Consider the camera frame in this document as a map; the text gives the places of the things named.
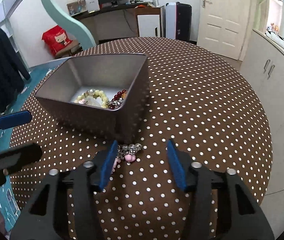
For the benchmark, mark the small white cabinet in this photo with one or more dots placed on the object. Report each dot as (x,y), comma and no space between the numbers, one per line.
(149,21)

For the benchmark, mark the long white cabinet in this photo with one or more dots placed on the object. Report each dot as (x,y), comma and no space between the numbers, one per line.
(263,68)

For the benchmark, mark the teal curved bunk frame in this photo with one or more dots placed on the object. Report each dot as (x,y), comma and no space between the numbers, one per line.
(71,25)

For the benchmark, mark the white jade pendant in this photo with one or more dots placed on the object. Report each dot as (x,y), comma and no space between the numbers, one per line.
(92,102)

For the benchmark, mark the grey metal tin box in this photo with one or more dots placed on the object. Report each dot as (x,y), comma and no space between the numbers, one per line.
(120,83)

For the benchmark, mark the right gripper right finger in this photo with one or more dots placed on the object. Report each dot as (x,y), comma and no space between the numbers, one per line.
(239,216)

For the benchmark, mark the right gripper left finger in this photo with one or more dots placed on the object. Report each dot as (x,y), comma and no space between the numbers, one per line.
(45,214)

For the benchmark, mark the red cat cushion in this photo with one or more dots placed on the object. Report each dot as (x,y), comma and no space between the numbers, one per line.
(56,39)

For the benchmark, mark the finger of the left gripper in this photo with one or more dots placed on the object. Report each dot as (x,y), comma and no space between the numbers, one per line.
(14,119)
(12,160)

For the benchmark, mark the dark wooden desk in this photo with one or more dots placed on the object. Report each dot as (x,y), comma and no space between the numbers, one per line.
(86,14)

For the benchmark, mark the wooden stool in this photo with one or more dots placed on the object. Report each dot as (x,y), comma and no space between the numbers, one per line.
(70,50)

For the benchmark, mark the white panel door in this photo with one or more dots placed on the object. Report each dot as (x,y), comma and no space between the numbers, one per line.
(222,26)

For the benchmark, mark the black and white suitcase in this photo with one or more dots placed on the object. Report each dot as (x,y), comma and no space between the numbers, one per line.
(178,21)

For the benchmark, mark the brown polka dot tablecloth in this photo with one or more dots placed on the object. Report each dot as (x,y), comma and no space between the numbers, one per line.
(197,99)

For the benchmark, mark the blue candy print bedsheet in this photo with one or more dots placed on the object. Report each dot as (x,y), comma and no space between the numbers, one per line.
(8,205)

